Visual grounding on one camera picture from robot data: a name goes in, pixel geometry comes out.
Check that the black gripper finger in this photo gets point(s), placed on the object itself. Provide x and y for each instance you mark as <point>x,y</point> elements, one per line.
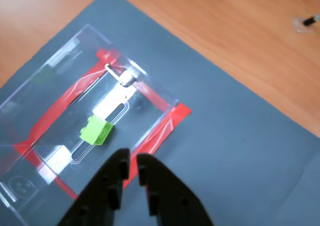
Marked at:
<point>97,198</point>
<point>172,201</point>

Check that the green lego block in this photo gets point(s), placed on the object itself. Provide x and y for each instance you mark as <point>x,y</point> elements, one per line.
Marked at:
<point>96,132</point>

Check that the transparent plastic box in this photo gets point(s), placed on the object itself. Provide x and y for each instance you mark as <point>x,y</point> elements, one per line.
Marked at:
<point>140,105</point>

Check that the silver metal box latch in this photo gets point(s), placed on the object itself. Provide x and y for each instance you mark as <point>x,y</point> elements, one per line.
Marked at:
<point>125,78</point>

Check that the red tape strip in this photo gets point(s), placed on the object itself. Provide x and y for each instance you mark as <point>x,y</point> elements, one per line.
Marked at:
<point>182,109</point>
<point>62,183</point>
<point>62,98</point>
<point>160,135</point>

